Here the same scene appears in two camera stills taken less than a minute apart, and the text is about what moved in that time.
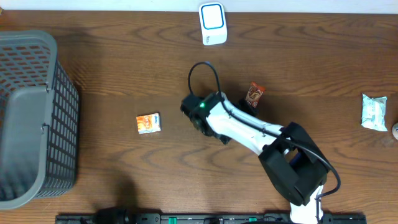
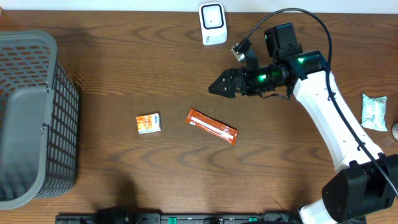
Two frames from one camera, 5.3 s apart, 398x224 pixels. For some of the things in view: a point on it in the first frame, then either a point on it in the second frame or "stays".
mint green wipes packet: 374,112 stays
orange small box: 148,123 stays
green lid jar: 395,130 stays
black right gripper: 245,107 → 231,74
